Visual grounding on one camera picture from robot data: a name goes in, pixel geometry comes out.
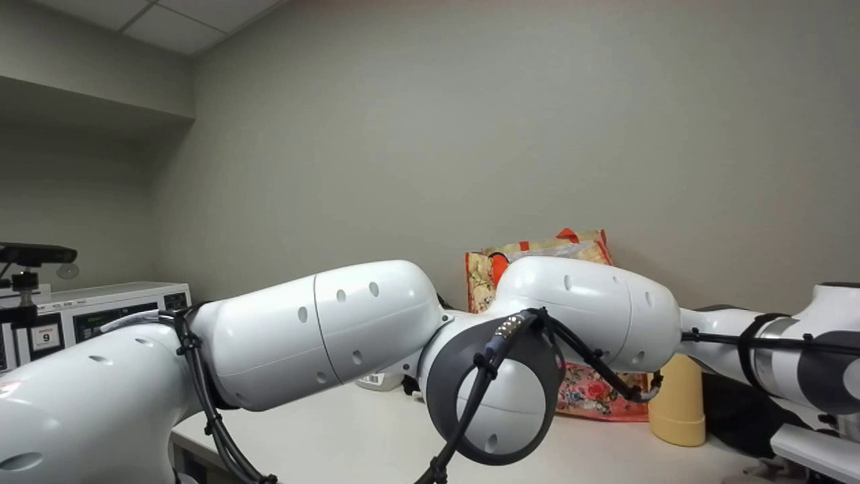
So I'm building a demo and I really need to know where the orange floral bag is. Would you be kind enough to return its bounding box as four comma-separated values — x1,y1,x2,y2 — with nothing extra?
463,227,666,424

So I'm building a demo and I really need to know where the yellow bottle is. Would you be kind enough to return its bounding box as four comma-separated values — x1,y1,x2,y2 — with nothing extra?
644,353,711,448

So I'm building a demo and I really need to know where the white appliance box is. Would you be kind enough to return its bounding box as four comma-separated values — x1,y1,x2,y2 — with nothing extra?
0,279,195,377

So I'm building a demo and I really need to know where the black cloth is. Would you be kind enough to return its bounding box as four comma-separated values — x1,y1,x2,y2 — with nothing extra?
701,303,814,462

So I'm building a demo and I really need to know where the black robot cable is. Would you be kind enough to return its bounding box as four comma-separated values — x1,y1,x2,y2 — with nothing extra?
167,303,860,484

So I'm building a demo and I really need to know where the black camera on tripod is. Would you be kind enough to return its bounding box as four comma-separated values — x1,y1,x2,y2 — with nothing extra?
0,240,81,331

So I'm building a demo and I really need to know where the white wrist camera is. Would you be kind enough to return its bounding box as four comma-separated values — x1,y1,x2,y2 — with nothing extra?
768,423,860,484

